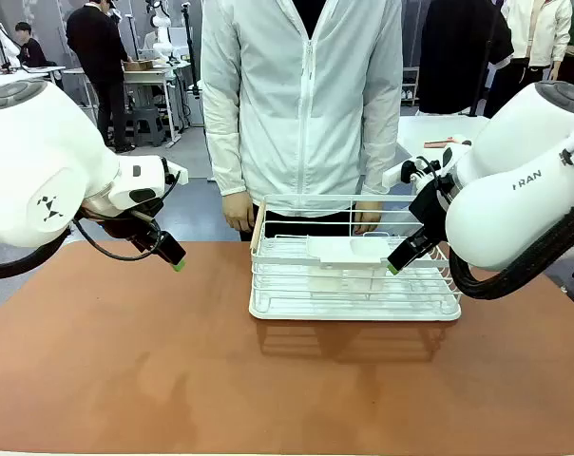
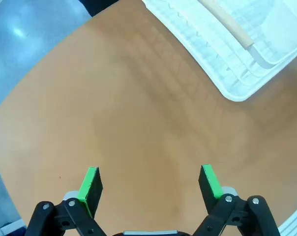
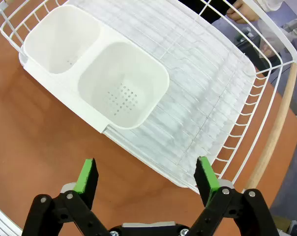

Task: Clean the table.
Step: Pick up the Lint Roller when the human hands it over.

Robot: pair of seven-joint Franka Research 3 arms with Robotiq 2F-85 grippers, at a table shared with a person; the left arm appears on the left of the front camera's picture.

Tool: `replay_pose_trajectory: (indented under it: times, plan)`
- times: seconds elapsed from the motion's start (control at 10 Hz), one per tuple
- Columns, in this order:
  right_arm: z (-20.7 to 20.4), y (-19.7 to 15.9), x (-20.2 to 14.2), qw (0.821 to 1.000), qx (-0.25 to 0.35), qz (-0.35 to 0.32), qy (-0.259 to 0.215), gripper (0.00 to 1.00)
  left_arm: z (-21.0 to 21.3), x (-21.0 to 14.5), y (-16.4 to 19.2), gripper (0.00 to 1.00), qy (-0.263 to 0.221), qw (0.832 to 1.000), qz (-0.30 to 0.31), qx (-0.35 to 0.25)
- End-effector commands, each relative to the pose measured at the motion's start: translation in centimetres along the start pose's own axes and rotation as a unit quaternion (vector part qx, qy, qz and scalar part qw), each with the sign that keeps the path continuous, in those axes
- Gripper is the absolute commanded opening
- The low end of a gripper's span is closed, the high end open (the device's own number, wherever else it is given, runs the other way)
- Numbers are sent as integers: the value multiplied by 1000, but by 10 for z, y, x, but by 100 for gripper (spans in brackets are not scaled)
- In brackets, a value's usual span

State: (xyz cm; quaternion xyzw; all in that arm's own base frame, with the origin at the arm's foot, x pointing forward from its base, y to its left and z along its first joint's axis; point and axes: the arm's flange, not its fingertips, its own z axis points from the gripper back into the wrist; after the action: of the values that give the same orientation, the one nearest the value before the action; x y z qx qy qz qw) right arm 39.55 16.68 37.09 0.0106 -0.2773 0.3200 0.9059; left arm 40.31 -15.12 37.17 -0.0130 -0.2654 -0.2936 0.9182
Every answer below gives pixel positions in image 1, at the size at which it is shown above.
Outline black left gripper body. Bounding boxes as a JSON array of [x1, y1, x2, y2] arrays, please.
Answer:
[[84, 207, 163, 242]]

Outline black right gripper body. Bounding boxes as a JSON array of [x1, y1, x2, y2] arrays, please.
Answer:
[[408, 176, 455, 242]]

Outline person's right forearm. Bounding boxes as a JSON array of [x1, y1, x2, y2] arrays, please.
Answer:
[[201, 92, 248, 198]]

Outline person's left forearm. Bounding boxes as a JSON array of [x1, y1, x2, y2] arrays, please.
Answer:
[[361, 92, 403, 195]]

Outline person's left hand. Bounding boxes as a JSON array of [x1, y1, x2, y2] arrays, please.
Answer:
[[352, 200, 385, 237]]

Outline person's right hand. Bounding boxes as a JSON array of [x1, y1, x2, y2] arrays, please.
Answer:
[[221, 191, 257, 235]]

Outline white hanging utensil caddy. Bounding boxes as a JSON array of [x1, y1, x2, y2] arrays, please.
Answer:
[[306, 232, 393, 294]]

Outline white side table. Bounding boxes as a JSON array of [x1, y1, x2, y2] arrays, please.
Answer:
[[397, 113, 490, 161]]

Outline grey plastic step stool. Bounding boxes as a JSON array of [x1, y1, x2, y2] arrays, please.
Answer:
[[128, 105, 167, 148]]

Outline shoe shelf with white shoes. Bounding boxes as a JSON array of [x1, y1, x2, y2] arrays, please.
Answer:
[[400, 66, 421, 108]]

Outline white background desk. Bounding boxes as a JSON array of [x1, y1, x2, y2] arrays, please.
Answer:
[[62, 65, 186, 144]]

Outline person in white zip jacket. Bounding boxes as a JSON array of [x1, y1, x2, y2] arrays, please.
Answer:
[[200, 0, 405, 242]]

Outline standing person in black jacket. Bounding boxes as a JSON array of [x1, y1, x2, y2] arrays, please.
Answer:
[[65, 0, 137, 155]]

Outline black tripod pole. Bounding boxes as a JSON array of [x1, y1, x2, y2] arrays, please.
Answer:
[[181, 1, 203, 100]]

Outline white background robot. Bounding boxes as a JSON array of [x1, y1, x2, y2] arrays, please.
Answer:
[[143, 0, 180, 64]]

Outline seated person in black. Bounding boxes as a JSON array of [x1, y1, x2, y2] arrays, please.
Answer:
[[12, 21, 51, 68]]

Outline bystander in white jacket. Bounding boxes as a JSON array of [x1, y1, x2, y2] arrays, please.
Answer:
[[483, 0, 574, 119]]

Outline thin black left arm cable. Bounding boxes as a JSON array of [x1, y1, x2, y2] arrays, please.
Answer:
[[70, 170, 182, 263]]

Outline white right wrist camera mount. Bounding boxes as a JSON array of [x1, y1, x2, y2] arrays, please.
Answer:
[[381, 156, 443, 190]]

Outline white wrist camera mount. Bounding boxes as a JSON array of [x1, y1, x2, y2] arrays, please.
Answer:
[[381, 156, 443, 190], [164, 159, 190, 187]]

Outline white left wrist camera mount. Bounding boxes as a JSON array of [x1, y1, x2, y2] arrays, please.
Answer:
[[164, 159, 190, 187]]

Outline thick black right arm hose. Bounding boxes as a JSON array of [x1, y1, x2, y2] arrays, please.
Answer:
[[448, 193, 574, 302]]

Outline thick black arm hose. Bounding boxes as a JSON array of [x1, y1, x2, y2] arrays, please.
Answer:
[[0, 226, 73, 281], [448, 193, 574, 302]]

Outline white wire dish rack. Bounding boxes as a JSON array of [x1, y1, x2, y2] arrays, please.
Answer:
[[247, 193, 463, 322]]

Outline wooden dish rack handle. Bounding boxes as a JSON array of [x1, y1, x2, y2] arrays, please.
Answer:
[[249, 199, 268, 254]]

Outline thick black left arm hose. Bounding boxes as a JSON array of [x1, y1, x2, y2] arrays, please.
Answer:
[[0, 226, 73, 281]]

